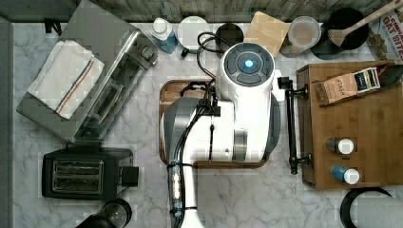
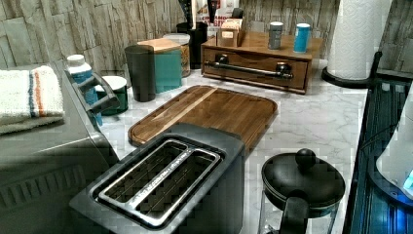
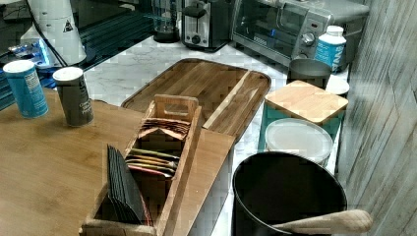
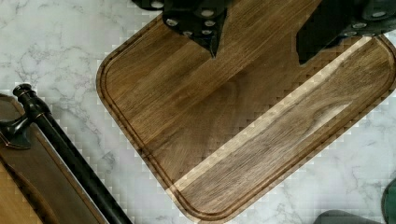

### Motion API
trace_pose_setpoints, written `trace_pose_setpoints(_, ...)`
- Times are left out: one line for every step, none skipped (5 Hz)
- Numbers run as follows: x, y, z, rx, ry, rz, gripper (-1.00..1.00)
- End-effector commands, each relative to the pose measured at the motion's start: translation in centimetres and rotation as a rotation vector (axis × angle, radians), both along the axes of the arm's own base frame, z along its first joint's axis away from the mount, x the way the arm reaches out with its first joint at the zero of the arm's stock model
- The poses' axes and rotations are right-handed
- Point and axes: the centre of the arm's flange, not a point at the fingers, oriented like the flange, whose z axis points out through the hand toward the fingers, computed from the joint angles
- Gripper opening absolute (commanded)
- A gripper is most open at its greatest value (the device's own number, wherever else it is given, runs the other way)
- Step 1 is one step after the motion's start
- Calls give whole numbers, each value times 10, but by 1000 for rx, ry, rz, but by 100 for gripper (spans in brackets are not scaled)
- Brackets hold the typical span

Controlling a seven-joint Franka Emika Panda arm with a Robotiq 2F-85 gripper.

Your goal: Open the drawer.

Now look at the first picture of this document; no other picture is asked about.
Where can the black drawer handle bar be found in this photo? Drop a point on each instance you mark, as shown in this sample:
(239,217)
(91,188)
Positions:
(290,94)

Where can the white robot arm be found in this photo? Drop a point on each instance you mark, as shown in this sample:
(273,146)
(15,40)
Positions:
(237,120)

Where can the wooden cutting board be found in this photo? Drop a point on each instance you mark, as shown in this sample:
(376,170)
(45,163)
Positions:
(175,89)

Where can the dark grey cup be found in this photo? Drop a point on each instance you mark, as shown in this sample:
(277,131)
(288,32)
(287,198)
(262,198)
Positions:
(228,35)

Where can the white lidded mug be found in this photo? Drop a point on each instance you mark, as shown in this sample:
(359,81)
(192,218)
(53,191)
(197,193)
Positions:
(188,31)

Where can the blue bottle white cap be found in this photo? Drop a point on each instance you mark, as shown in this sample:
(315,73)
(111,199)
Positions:
(164,34)

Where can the stainless toaster oven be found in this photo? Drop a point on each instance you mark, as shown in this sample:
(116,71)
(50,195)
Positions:
(127,54)

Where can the bamboo lid glass container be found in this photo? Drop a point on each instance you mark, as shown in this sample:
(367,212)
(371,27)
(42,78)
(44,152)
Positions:
(267,31)

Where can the black two-slot toaster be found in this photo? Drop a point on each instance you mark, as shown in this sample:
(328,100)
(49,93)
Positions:
(88,173)

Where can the stash tea box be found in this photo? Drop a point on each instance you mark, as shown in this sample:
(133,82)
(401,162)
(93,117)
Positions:
(347,86)

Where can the clear lidded plastic jar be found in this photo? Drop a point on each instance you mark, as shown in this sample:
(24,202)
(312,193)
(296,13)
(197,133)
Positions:
(304,32)

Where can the white striped dish towel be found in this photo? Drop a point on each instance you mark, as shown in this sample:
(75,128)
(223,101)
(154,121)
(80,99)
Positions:
(66,78)

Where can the black utensil pot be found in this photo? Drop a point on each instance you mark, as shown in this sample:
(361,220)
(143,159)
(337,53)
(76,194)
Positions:
(343,18)

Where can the dark shaker white cap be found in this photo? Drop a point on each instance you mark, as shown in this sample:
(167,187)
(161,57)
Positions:
(342,146)

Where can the wooden spatula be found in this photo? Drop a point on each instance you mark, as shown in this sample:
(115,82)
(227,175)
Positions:
(337,36)

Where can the blue shaker white cap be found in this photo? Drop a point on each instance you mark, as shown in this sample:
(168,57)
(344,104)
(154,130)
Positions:
(345,174)

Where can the oat bites cereal box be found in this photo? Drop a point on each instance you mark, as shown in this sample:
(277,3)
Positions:
(386,36)

